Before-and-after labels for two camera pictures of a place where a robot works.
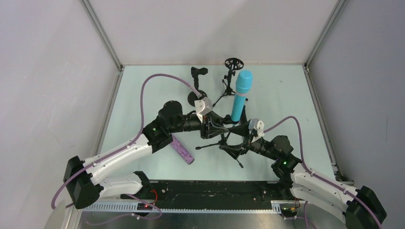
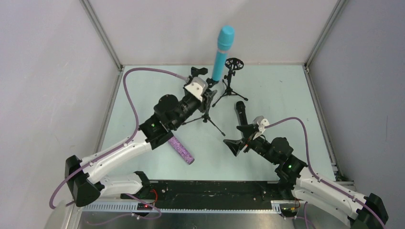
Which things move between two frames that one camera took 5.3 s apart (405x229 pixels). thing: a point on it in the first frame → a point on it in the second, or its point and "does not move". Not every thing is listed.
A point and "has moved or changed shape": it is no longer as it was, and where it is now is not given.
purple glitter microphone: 183,152 does not move
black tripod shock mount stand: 231,64 does not move
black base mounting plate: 210,195 does not move
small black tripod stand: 223,141 has moved or changed shape
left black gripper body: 206,129 → 208,96
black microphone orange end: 243,119 does not move
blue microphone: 244,81 → 225,39
